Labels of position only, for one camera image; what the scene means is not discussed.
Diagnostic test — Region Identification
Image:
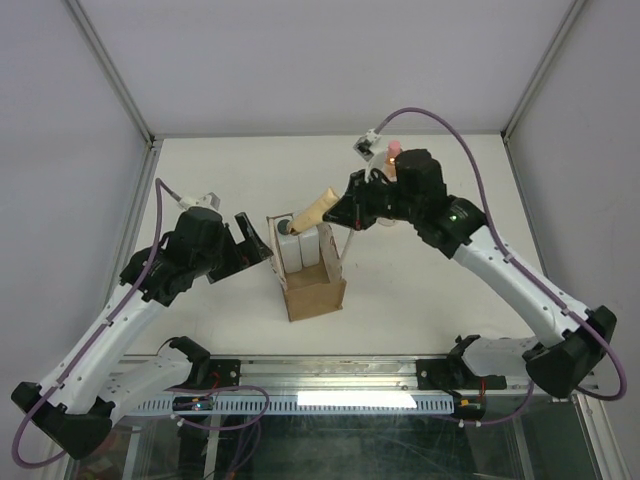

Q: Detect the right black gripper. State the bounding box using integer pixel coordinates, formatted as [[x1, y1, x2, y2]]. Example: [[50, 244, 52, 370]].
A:
[[323, 169, 422, 232]]

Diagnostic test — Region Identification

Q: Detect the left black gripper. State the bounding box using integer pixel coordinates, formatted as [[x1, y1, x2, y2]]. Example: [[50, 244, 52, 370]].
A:
[[193, 213, 272, 283]]

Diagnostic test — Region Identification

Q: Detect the white bottle grey cap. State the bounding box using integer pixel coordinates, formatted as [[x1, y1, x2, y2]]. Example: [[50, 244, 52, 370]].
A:
[[276, 216, 303, 274], [298, 226, 320, 268]]

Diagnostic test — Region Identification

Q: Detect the cream tube beige cap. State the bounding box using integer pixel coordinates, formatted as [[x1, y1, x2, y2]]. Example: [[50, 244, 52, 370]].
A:
[[287, 187, 339, 236]]

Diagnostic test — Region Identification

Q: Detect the orange bottle pink cap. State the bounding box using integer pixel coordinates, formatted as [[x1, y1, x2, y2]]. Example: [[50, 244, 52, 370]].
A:
[[383, 140, 402, 181]]

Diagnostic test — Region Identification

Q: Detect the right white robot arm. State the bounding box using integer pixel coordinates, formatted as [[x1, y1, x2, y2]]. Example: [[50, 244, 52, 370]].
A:
[[323, 149, 617, 398]]

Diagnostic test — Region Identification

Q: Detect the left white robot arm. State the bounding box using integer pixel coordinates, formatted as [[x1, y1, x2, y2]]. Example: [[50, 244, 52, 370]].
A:
[[11, 207, 273, 460]]

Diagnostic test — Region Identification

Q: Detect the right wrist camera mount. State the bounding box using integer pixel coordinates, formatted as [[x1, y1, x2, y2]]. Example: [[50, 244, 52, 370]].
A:
[[353, 129, 387, 165]]

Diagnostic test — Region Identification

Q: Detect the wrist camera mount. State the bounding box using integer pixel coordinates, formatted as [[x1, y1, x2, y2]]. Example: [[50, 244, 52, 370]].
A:
[[353, 129, 387, 165], [178, 192, 221, 211]]

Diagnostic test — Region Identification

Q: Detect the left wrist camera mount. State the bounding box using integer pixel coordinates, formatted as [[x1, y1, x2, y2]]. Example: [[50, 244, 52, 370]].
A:
[[178, 192, 221, 211]]

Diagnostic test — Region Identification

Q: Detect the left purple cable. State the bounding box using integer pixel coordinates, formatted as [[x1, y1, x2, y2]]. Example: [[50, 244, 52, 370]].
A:
[[11, 177, 186, 468]]

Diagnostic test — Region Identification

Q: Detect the purple cable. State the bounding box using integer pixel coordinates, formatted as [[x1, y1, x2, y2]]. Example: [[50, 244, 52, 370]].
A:
[[375, 107, 629, 400], [11, 177, 186, 468]]

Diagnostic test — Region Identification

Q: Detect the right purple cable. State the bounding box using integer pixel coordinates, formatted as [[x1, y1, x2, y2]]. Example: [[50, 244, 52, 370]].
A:
[[375, 107, 629, 400]]

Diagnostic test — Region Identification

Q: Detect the white cable duct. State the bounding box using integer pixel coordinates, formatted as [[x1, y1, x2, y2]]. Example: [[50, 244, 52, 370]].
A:
[[132, 390, 454, 416]]

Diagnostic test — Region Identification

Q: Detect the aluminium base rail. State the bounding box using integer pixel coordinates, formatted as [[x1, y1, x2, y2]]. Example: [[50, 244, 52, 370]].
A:
[[107, 352, 599, 401]]

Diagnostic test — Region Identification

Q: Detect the left aluminium frame post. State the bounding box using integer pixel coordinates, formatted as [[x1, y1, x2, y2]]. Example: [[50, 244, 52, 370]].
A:
[[64, 0, 157, 147]]

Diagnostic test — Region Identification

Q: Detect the aluminium frame post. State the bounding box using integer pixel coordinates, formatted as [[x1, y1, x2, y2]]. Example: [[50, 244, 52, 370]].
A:
[[501, 0, 590, 144], [64, 0, 157, 147]]

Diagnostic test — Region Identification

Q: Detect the right aluminium frame post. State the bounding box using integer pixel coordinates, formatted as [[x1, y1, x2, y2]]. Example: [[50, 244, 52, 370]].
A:
[[501, 0, 590, 144]]

